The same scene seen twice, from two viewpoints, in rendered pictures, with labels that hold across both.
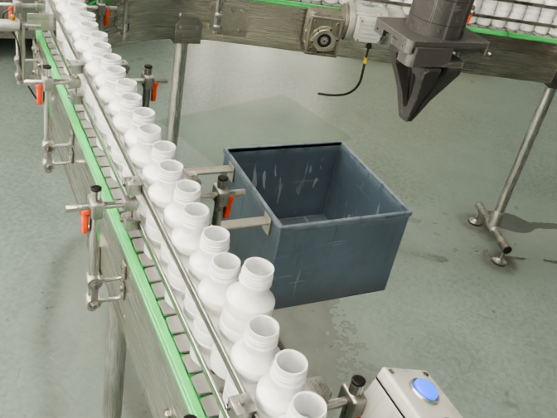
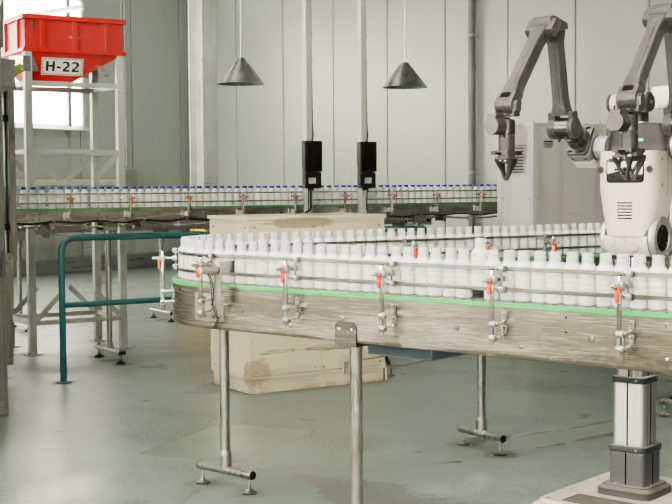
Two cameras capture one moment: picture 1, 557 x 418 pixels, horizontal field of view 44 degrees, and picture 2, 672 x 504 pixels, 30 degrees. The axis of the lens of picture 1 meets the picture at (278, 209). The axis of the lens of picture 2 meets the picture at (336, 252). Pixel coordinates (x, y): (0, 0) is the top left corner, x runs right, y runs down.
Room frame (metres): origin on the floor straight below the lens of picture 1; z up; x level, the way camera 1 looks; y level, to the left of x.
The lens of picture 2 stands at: (-3.17, 1.80, 1.38)
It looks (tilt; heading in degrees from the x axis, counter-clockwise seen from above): 3 degrees down; 341
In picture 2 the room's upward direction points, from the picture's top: straight up
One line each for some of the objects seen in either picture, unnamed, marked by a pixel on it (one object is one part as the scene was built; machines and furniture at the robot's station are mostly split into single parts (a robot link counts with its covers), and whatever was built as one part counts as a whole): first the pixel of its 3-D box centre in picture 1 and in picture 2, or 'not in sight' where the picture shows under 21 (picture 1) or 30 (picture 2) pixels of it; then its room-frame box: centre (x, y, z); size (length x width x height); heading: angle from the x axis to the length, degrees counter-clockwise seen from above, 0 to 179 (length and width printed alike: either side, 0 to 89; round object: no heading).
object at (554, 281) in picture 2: not in sight; (554, 277); (0.37, -0.13, 1.08); 0.06 x 0.06 x 0.17
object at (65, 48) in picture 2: not in sight; (63, 185); (7.81, 0.56, 1.40); 0.92 x 0.72 x 2.80; 103
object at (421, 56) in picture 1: (409, 78); (504, 166); (0.68, -0.10, 1.44); 0.07 x 0.07 x 0.09; 32
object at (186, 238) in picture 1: (190, 256); (435, 272); (0.77, 0.11, 1.08); 0.06 x 0.06 x 0.17
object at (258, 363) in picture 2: not in sight; (297, 298); (5.25, -0.76, 0.59); 1.10 x 0.62 x 1.18; 103
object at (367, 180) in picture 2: not in sight; (364, 166); (7.06, -1.93, 1.55); 0.17 x 0.15 x 0.42; 103
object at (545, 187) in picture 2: not in sight; (550, 234); (6.25, -3.29, 0.96); 0.82 x 0.50 x 1.91; 103
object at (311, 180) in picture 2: not in sight; (310, 165); (6.94, -1.39, 1.55); 0.17 x 0.15 x 0.42; 103
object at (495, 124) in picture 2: not in sight; (501, 117); (0.66, -0.08, 1.61); 0.12 x 0.09 x 0.12; 121
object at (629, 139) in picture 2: not in sight; (629, 142); (0.30, -0.35, 1.51); 0.10 x 0.07 x 0.07; 121
